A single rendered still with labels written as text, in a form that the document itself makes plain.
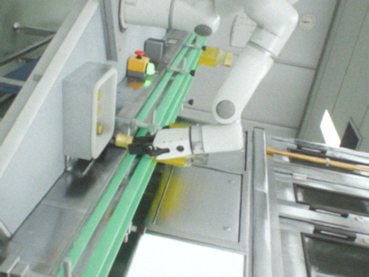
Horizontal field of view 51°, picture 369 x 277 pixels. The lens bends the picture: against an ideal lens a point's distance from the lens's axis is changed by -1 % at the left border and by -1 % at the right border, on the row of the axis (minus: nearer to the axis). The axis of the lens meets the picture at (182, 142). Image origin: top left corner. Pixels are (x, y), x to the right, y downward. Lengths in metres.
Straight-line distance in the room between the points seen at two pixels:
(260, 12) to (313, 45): 6.36
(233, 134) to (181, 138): 0.13
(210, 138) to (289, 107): 6.65
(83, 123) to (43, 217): 0.26
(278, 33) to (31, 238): 0.75
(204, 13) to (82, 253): 0.79
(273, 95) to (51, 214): 6.73
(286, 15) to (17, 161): 0.70
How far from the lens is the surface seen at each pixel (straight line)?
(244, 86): 0.95
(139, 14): 1.31
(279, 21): 1.00
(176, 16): 1.29
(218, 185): 1.50
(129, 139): 1.07
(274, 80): 7.43
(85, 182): 1.11
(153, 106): 1.41
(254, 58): 1.00
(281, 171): 1.77
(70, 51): 1.07
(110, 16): 1.23
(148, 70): 1.60
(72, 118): 1.06
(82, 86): 1.02
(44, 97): 0.97
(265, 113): 7.66
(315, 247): 1.44
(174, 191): 1.42
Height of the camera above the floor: 1.15
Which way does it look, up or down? 4 degrees down
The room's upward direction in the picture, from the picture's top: 101 degrees clockwise
